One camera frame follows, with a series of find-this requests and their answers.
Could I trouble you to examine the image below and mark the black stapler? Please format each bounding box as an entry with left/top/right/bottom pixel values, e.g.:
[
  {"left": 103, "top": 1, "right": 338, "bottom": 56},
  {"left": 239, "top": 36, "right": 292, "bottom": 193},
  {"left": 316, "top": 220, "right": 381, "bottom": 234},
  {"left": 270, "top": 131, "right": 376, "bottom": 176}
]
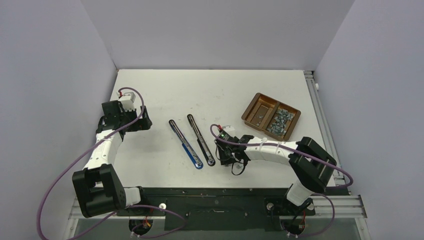
[{"left": 187, "top": 114, "right": 216, "bottom": 167}]

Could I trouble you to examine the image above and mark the blue stapler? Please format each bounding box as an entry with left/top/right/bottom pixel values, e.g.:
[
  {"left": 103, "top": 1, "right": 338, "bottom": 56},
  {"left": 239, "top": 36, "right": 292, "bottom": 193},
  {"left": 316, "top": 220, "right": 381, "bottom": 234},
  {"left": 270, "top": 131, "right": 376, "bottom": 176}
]
[{"left": 168, "top": 119, "right": 204, "bottom": 170}]

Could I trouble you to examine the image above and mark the brown plastic tray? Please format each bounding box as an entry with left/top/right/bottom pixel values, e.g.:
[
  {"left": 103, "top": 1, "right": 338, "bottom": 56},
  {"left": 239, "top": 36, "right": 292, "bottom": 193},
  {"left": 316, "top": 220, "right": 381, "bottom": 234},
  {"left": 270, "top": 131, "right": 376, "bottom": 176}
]
[{"left": 241, "top": 92, "right": 301, "bottom": 142}]

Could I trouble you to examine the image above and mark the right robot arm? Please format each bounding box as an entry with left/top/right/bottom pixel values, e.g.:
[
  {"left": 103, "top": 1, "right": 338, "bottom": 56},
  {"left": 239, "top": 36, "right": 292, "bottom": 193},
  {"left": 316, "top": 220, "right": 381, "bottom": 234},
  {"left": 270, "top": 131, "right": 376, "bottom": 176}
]
[{"left": 214, "top": 130, "right": 337, "bottom": 214}]

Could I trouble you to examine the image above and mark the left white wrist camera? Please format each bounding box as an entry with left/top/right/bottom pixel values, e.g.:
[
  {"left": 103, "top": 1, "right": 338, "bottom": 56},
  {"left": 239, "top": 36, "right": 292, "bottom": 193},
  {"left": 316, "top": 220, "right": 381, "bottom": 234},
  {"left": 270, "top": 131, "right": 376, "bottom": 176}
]
[{"left": 118, "top": 92, "right": 136, "bottom": 112}]

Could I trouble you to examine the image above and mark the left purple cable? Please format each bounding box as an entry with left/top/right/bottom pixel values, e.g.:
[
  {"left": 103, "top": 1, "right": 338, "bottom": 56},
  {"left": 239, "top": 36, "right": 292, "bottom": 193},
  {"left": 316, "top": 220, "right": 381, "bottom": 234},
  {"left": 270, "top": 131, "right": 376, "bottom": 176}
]
[{"left": 35, "top": 86, "right": 187, "bottom": 240}]

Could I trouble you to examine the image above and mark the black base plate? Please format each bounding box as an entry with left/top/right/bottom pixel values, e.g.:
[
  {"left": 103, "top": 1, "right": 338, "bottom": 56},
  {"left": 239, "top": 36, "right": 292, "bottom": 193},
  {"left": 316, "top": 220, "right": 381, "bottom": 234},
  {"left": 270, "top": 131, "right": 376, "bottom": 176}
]
[{"left": 116, "top": 187, "right": 316, "bottom": 232}]

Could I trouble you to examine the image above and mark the aluminium side rail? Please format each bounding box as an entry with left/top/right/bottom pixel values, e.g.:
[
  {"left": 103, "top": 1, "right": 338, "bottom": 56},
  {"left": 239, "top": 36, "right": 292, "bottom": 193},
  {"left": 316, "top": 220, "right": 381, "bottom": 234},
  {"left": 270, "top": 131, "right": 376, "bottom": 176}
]
[{"left": 303, "top": 70, "right": 342, "bottom": 168}]

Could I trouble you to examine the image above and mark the aluminium front rail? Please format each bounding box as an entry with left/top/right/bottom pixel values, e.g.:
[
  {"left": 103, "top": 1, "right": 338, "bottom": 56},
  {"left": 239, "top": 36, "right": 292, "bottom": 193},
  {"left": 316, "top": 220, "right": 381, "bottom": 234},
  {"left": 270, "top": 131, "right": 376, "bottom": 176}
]
[{"left": 79, "top": 194, "right": 367, "bottom": 218}]

